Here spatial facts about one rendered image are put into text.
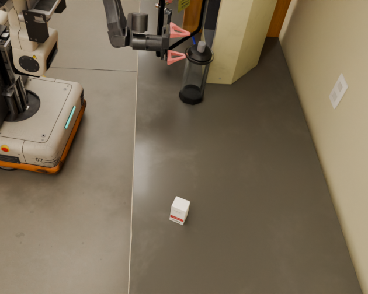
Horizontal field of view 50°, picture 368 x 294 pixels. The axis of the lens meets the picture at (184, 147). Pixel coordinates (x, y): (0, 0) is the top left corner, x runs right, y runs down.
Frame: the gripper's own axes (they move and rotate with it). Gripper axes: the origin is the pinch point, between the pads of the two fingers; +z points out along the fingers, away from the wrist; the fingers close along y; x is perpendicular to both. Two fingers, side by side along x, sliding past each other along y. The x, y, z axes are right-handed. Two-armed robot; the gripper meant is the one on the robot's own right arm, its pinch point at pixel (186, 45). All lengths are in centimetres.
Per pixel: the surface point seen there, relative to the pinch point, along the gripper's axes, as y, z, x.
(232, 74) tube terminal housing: -19.9, 22.4, 9.2
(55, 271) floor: -120, -56, -37
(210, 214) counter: -26, 9, -55
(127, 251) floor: -120, -20, -26
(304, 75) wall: -20, 55, 12
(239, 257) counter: -26, 16, -70
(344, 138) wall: -10, 55, -33
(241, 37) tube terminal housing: -1.3, 22.2, 9.1
